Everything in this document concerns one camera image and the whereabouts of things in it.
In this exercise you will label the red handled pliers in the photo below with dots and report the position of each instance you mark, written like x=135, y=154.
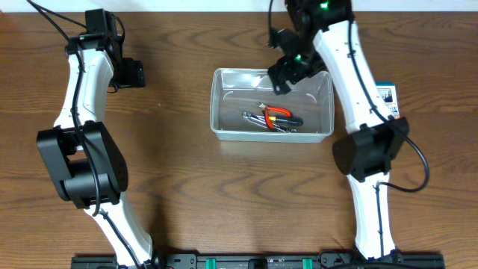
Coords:
x=273, y=111

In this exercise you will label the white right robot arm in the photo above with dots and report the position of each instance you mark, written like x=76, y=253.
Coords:
x=326, y=36

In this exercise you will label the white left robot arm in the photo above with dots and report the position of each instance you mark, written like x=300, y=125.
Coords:
x=84, y=163

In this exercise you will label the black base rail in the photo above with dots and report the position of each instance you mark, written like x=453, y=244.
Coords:
x=324, y=260

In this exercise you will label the silver wrench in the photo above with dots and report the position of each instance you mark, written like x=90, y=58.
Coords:
x=274, y=123

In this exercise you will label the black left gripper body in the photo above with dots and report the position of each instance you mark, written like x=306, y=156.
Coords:
x=131, y=73

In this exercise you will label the clear plastic container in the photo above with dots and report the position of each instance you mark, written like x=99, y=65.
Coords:
x=235, y=91

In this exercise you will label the black yellow screwdriver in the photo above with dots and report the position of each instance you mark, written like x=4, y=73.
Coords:
x=291, y=121

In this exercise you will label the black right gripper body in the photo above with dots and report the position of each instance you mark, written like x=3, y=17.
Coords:
x=285, y=77

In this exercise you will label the blue screw box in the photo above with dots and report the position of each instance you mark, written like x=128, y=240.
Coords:
x=388, y=92

